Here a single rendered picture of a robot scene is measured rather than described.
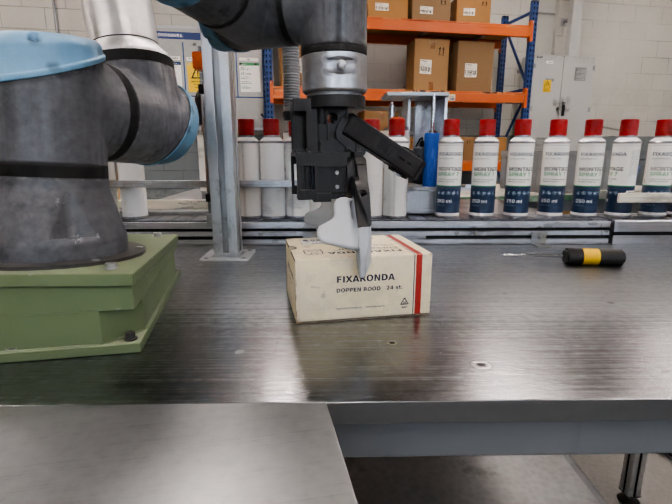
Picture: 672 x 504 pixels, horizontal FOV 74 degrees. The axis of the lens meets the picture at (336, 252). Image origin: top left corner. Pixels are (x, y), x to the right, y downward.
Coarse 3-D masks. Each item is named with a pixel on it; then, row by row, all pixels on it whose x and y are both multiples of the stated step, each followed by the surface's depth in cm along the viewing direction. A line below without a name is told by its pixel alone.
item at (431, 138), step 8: (424, 136) 99; (432, 136) 97; (424, 144) 99; (432, 144) 97; (424, 152) 99; (432, 152) 98; (424, 160) 99; (432, 160) 98; (424, 168) 99; (432, 168) 98; (424, 176) 100; (432, 176) 99; (424, 184) 100; (432, 184) 99
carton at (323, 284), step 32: (288, 256) 58; (320, 256) 51; (352, 256) 51; (384, 256) 51; (416, 256) 52; (288, 288) 60; (320, 288) 50; (352, 288) 51; (384, 288) 52; (416, 288) 53; (320, 320) 51
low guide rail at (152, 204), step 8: (120, 200) 99; (152, 200) 99; (160, 200) 99; (168, 200) 99; (176, 200) 99; (184, 200) 99; (192, 200) 99; (200, 200) 99; (120, 208) 99; (152, 208) 99; (160, 208) 99; (168, 208) 99; (176, 208) 99; (184, 208) 99; (192, 208) 99; (200, 208) 99
